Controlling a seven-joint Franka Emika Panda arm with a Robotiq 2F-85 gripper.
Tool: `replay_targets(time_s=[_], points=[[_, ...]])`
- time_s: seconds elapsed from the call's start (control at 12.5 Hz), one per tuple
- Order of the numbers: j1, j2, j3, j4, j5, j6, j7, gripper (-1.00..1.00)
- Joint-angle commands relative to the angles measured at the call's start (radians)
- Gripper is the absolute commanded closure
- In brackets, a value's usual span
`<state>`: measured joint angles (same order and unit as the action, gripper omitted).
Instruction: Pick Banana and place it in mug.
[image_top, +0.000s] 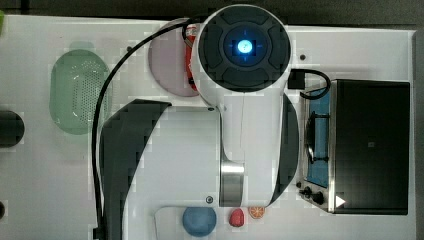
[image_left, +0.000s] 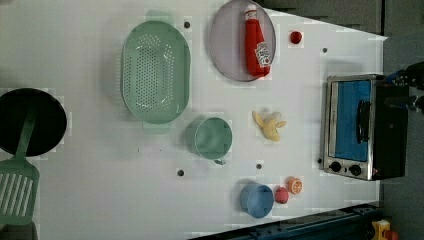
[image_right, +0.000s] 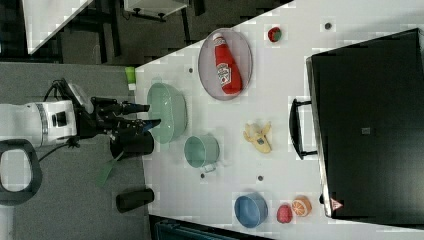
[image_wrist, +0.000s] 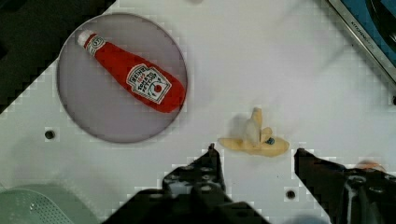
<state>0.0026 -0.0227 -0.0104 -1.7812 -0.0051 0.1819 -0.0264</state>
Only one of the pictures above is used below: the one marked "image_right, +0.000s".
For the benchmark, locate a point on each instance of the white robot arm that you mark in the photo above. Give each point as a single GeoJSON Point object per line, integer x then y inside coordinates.
{"type": "Point", "coordinates": [68, 121]}

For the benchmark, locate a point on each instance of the green white marker tag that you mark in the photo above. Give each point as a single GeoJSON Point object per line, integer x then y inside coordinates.
{"type": "Point", "coordinates": [131, 78]}

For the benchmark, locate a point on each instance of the white cabinet on casters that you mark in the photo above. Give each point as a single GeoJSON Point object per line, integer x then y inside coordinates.
{"type": "Point", "coordinates": [156, 10]}

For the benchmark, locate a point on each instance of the black oven handle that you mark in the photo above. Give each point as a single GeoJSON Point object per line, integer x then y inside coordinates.
{"type": "Point", "coordinates": [295, 129]}

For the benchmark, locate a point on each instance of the black oven appliance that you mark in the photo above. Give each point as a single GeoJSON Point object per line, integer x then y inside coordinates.
{"type": "Point", "coordinates": [368, 113]}

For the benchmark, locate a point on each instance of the orange slice toy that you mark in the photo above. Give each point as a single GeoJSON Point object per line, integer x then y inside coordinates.
{"type": "Point", "coordinates": [301, 206]}

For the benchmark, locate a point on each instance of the red green strawberry toy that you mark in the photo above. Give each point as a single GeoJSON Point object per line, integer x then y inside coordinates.
{"type": "Point", "coordinates": [274, 34]}

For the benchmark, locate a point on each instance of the red plush fruit toy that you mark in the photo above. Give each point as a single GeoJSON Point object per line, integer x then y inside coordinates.
{"type": "Point", "coordinates": [284, 214]}

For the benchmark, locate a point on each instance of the black cylinder clamp lower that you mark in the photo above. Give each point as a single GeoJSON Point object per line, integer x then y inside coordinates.
{"type": "Point", "coordinates": [131, 200]}

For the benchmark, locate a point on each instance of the red ketchup bottle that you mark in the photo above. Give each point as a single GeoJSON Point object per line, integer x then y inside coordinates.
{"type": "Point", "coordinates": [227, 70]}

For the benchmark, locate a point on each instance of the plush peeled banana toy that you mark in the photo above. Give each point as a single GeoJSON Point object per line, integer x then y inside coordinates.
{"type": "Point", "coordinates": [257, 137]}

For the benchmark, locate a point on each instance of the green colander bowl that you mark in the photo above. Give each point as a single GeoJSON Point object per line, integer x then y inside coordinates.
{"type": "Point", "coordinates": [167, 104]}

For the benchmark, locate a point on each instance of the blue bowl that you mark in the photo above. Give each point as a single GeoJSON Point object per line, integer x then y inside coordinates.
{"type": "Point", "coordinates": [251, 210]}

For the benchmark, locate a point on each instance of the green mug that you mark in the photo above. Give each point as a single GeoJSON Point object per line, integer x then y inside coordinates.
{"type": "Point", "coordinates": [202, 152]}

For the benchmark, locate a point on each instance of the grey oval tray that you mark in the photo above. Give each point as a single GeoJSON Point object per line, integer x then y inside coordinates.
{"type": "Point", "coordinates": [241, 52]}

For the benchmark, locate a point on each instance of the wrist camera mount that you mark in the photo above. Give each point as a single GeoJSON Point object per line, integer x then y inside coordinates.
{"type": "Point", "coordinates": [81, 101]}

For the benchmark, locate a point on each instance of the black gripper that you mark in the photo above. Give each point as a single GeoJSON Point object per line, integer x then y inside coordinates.
{"type": "Point", "coordinates": [108, 116]}

